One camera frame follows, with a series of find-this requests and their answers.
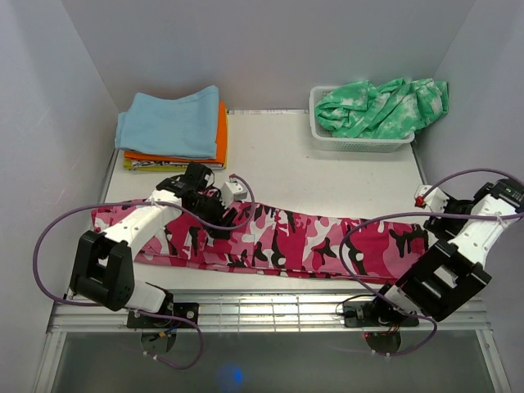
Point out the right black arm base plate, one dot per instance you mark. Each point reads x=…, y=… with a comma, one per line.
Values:
x=374, y=314

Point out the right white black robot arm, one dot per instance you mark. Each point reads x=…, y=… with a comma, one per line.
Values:
x=452, y=271

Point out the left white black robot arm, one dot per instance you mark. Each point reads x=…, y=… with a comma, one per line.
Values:
x=103, y=270

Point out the white plastic basket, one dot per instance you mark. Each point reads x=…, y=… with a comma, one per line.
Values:
x=323, y=139

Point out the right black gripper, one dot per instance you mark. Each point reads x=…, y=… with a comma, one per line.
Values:
x=441, y=224

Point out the pink camouflage trousers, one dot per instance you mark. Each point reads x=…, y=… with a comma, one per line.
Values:
x=284, y=243

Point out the green tie-dye trousers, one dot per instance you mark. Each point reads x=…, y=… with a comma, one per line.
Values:
x=392, y=110

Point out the yellow patterned folded trousers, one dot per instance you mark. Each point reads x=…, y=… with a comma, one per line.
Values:
x=167, y=166

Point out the light blue folded trousers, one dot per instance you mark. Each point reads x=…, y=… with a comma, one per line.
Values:
x=185, y=127

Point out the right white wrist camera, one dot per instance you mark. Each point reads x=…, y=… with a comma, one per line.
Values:
x=430, y=198

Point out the aluminium frame rail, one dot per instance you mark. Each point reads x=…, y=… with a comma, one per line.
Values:
x=297, y=311

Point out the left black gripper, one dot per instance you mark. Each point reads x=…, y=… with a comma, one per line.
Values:
x=218, y=218

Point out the orange folded trousers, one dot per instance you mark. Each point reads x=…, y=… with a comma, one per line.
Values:
x=221, y=142

